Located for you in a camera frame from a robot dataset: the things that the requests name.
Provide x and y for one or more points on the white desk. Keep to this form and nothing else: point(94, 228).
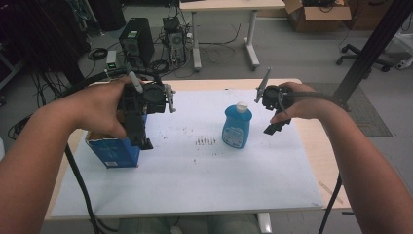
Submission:
point(227, 5)

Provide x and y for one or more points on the white object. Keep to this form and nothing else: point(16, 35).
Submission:
point(405, 63)

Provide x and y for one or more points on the black computer tower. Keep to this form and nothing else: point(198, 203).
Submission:
point(139, 39)

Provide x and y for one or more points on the black metal stand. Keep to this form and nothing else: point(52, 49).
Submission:
point(373, 48)

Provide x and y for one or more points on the black office chair base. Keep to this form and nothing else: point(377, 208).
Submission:
point(352, 49)

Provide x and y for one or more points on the open computer tower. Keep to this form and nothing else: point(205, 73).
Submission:
point(177, 45)

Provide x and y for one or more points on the white table leg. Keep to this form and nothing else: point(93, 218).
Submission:
point(264, 224)

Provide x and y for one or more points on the person's left hand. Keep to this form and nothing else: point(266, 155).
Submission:
point(97, 107)

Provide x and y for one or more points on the brown cardboard box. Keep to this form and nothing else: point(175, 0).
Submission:
point(321, 19)

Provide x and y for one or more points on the white table mat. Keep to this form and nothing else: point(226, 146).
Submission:
point(195, 182)

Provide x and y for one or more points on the grey floor mat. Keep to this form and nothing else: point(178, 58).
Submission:
point(367, 120)

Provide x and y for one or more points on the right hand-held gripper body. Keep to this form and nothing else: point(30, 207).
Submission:
point(272, 97)

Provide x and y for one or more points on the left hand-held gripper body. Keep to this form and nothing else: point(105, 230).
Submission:
point(152, 97)

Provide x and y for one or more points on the small white device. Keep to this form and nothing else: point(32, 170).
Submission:
point(111, 58)

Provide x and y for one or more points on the blue cardboard box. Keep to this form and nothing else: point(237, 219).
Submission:
point(113, 152)

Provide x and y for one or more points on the person's right hand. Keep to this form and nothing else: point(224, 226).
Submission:
point(308, 104)

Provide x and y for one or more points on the blue bottle with white cap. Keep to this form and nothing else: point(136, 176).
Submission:
point(237, 126)

